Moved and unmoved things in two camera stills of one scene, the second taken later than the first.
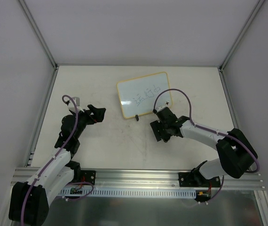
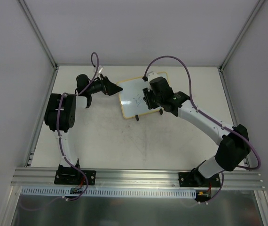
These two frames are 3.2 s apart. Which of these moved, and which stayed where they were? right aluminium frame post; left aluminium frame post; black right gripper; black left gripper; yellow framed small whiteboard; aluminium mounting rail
Moved: black left gripper; black right gripper
Stayed: left aluminium frame post; right aluminium frame post; yellow framed small whiteboard; aluminium mounting rail
